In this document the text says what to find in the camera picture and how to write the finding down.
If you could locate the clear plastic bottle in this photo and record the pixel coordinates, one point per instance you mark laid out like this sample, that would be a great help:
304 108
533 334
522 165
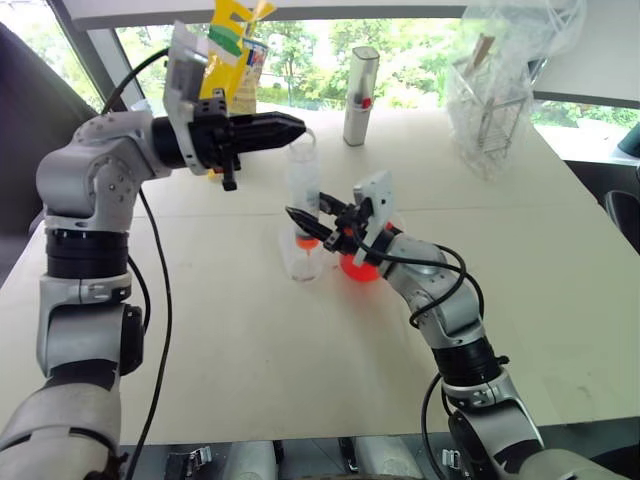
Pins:
302 175

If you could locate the clear empty plastic cup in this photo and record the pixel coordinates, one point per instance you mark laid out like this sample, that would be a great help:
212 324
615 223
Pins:
302 267

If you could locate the tall white rectangular container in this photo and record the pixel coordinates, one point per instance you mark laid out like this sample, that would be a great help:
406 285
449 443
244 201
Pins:
357 125

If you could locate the small metal clasp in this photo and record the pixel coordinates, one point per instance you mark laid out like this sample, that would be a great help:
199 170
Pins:
190 462
456 462

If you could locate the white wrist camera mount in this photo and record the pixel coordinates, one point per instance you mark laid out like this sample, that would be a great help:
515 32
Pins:
377 200
181 75

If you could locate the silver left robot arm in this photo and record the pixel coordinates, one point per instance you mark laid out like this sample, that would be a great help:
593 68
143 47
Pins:
90 165

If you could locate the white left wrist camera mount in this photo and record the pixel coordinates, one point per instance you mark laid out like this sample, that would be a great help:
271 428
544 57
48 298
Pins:
181 75

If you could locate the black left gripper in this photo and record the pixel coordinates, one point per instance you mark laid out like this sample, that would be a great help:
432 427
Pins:
212 135

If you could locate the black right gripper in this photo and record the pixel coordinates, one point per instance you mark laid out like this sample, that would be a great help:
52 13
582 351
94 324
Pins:
347 230

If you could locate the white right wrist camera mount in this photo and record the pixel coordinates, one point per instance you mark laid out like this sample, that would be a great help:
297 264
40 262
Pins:
377 200

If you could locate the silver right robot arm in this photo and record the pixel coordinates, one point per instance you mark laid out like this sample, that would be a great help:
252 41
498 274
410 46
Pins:
425 280

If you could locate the clear crumpled plastic bag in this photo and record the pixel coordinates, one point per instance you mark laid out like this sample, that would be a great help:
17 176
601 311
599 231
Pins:
540 60

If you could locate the dark rounded object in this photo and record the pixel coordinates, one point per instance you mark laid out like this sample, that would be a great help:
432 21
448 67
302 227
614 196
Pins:
625 200

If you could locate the yellow snack bag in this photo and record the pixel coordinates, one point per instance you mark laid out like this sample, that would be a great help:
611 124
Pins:
227 65

